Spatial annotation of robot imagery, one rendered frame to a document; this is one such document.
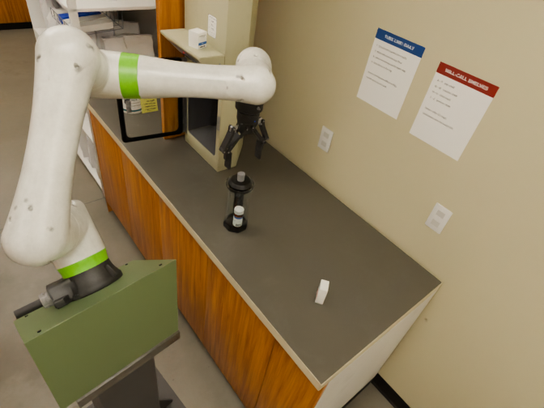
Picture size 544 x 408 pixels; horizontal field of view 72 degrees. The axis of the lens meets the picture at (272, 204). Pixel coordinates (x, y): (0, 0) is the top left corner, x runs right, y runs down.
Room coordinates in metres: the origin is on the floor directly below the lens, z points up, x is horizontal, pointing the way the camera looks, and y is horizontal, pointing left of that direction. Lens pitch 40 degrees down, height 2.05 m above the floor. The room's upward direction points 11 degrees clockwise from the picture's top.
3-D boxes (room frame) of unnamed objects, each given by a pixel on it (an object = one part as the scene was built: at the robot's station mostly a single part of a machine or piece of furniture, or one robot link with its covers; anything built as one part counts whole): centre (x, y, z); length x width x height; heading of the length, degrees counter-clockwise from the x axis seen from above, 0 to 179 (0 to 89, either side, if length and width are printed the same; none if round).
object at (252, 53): (1.12, 0.13, 1.60); 0.13 x 0.11 x 0.14; 13
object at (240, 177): (1.13, 0.13, 1.18); 0.09 x 0.09 x 0.07
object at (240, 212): (1.13, 0.13, 1.06); 0.11 x 0.11 x 0.21
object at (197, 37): (1.50, 0.41, 1.54); 0.05 x 0.05 x 0.06; 65
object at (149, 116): (1.57, 0.65, 1.19); 0.30 x 0.01 x 0.40; 128
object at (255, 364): (1.50, 0.24, 0.45); 2.05 x 0.67 x 0.90; 46
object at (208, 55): (1.53, 0.45, 1.46); 0.32 x 0.11 x 0.10; 46
